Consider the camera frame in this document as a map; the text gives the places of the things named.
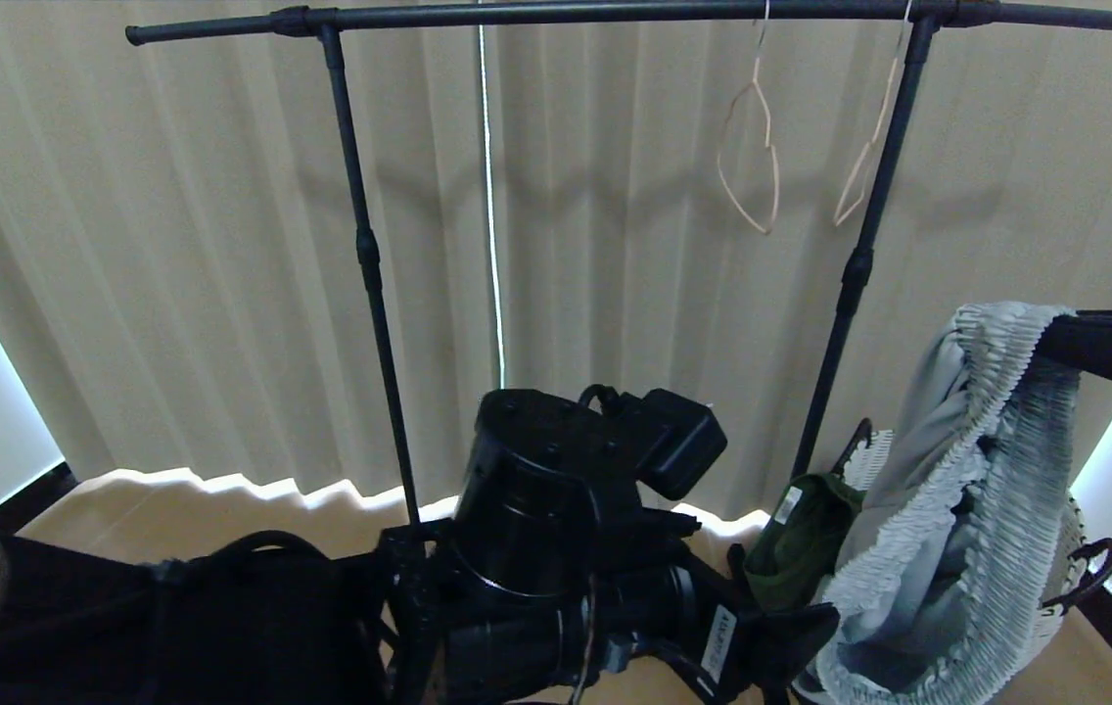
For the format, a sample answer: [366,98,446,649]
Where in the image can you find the black clothes rack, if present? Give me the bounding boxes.
[125,0,1112,530]

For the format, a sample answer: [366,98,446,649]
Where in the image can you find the pale grey shorts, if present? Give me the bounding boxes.
[796,302,1086,705]

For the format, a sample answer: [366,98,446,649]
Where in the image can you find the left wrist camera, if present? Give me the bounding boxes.
[576,384,728,502]

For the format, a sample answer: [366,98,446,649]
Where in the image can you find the green garment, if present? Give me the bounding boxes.
[744,473,865,613]

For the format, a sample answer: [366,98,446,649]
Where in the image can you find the white laundry basket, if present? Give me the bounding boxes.
[830,419,1112,686]

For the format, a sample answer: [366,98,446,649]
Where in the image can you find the pink clothes hanger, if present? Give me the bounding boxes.
[832,0,914,228]
[716,0,782,237]

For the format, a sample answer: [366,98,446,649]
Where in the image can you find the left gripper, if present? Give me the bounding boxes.
[603,507,843,705]

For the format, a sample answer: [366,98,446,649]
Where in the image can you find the beige curtain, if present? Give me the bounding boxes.
[0,0,1112,520]

